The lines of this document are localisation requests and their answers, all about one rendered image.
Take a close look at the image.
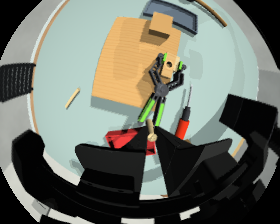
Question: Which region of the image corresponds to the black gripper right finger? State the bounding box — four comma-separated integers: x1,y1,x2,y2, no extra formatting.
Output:
155,126,233,197

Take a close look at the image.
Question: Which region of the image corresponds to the red shallow tray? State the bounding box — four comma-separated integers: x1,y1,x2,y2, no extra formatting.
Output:
105,127,156,156

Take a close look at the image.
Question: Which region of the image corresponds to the wooden dowel pin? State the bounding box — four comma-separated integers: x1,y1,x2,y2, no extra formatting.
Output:
145,119,157,142

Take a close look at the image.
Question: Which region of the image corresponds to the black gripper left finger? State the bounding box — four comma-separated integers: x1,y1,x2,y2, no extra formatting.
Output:
75,126,148,199

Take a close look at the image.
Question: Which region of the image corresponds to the tan wooden rod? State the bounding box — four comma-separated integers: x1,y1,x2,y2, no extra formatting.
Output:
65,88,80,108

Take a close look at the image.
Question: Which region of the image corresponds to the black mallet with wooden handle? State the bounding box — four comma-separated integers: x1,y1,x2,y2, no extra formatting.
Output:
187,0,227,27

